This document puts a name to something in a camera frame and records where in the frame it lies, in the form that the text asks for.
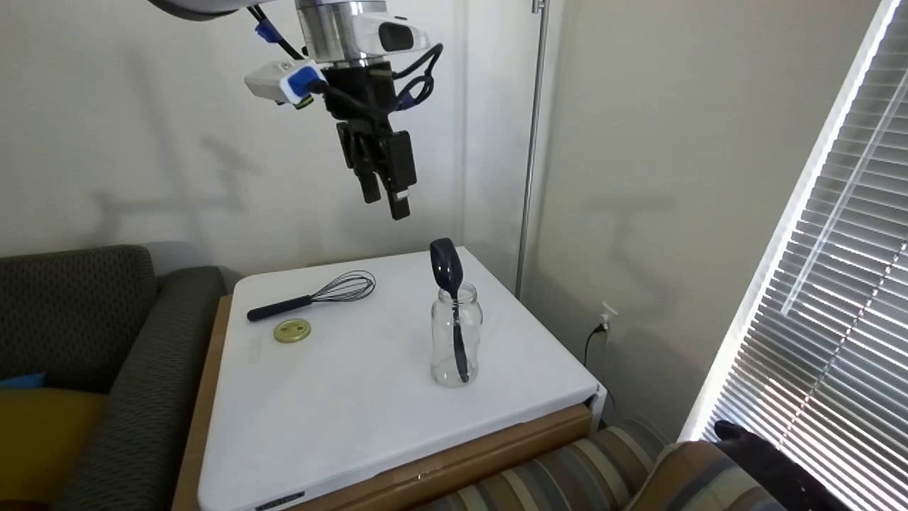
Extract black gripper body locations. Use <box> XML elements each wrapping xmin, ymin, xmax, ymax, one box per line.
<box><xmin>324</xmin><ymin>62</ymin><xmax>397</xmax><ymax>131</ymax></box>

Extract black plastic spoon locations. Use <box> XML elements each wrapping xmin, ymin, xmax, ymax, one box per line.
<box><xmin>427</xmin><ymin>236</ymin><xmax>474</xmax><ymax>387</ymax></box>

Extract clear glass jar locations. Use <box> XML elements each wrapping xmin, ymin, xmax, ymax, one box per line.
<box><xmin>427</xmin><ymin>282</ymin><xmax>484</xmax><ymax>392</ymax></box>

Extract gold jar lid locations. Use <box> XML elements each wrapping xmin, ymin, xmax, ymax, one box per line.
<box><xmin>271</xmin><ymin>318</ymin><xmax>315</xmax><ymax>347</ymax></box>

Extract white plastic board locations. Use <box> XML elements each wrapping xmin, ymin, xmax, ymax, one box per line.
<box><xmin>195</xmin><ymin>246</ymin><xmax>610</xmax><ymax>511</ymax></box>

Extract grey sofa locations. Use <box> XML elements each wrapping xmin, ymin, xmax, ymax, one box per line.
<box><xmin>0</xmin><ymin>243</ymin><xmax>230</xmax><ymax>511</ymax></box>

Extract striped sofa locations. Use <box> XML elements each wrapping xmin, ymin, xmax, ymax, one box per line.
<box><xmin>413</xmin><ymin>419</ymin><xmax>792</xmax><ymax>511</ymax></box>

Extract blue cushion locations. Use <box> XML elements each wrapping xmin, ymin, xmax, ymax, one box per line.
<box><xmin>0</xmin><ymin>371</ymin><xmax>48</xmax><ymax>392</ymax></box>

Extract yellow cushion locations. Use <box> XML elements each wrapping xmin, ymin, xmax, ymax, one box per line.
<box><xmin>0</xmin><ymin>388</ymin><xmax>107</xmax><ymax>506</ymax></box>

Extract striped sofa cushion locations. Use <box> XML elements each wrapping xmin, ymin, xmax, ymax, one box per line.
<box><xmin>626</xmin><ymin>439</ymin><xmax>792</xmax><ymax>511</ymax></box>

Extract white window blinds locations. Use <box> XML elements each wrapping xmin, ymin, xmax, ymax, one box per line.
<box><xmin>677</xmin><ymin>0</ymin><xmax>908</xmax><ymax>511</ymax></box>

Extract black object by window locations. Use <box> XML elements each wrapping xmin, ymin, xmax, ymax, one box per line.
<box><xmin>712</xmin><ymin>419</ymin><xmax>849</xmax><ymax>511</ymax></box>

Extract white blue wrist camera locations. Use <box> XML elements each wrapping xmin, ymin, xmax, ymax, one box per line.
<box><xmin>240</xmin><ymin>60</ymin><xmax>328</xmax><ymax>108</ymax></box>

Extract grey metal wall pole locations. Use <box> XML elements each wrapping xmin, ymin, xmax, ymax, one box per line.
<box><xmin>512</xmin><ymin>0</ymin><xmax>551</xmax><ymax>294</ymax></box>

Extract black handled wire whisk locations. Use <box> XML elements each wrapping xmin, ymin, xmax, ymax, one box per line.
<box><xmin>243</xmin><ymin>270</ymin><xmax>380</xmax><ymax>327</ymax></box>

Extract black power cord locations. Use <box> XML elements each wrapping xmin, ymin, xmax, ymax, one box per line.
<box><xmin>581</xmin><ymin>320</ymin><xmax>607</xmax><ymax>371</ymax></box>

